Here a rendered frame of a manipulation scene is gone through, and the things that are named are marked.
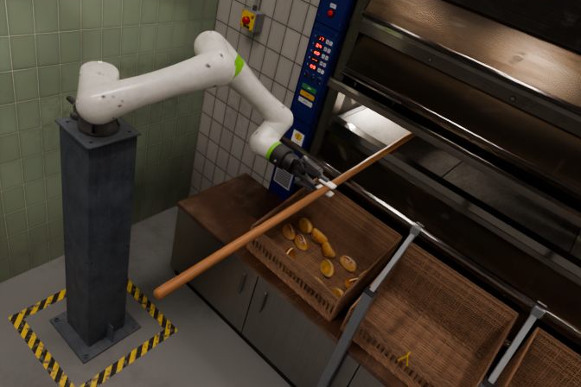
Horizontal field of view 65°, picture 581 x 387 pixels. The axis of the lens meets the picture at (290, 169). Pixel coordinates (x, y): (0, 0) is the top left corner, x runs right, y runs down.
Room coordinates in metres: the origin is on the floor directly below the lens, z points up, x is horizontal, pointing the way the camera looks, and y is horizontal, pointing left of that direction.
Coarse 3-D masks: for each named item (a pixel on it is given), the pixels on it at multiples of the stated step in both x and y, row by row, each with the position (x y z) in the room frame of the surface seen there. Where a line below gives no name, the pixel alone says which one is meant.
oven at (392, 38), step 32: (352, 32) 2.12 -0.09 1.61; (384, 32) 2.04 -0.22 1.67; (448, 64) 1.88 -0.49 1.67; (512, 96) 1.73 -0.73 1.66; (320, 128) 2.12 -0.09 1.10; (448, 128) 1.82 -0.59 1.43; (576, 128) 1.61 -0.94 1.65; (384, 160) 1.92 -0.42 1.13; (512, 160) 1.67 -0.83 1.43; (352, 192) 1.97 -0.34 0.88; (480, 224) 1.66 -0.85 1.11; (448, 256) 1.68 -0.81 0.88; (544, 256) 1.52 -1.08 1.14; (544, 320) 1.45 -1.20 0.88
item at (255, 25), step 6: (246, 12) 2.36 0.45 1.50; (252, 12) 2.34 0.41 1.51; (258, 12) 2.36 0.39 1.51; (258, 18) 2.34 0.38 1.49; (264, 18) 2.38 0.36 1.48; (240, 24) 2.37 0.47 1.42; (246, 24) 2.35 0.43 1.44; (252, 24) 2.33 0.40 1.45; (258, 24) 2.35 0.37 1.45; (252, 30) 2.33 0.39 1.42; (258, 30) 2.36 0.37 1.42
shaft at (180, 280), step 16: (400, 144) 2.01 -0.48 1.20; (368, 160) 1.74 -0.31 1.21; (320, 192) 1.41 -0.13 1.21; (288, 208) 1.26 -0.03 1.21; (272, 224) 1.16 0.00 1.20; (240, 240) 1.04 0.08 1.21; (224, 256) 0.96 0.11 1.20; (192, 272) 0.86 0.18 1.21; (160, 288) 0.78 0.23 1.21; (176, 288) 0.81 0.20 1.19
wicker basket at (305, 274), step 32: (256, 224) 1.68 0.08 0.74; (320, 224) 1.93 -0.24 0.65; (352, 224) 1.87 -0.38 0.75; (384, 224) 1.81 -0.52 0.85; (256, 256) 1.62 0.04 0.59; (288, 256) 1.53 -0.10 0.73; (320, 256) 1.76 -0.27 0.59; (352, 256) 1.80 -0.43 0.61; (384, 256) 1.63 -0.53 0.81; (320, 288) 1.42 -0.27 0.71; (352, 288) 1.44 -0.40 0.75
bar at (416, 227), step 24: (288, 144) 1.76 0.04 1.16; (360, 192) 1.56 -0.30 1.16; (408, 240) 1.40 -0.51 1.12; (432, 240) 1.38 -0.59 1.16; (480, 264) 1.30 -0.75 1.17; (504, 288) 1.24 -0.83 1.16; (360, 312) 1.23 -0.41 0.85; (336, 360) 1.22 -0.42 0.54; (504, 360) 1.06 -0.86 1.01; (480, 384) 1.00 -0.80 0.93
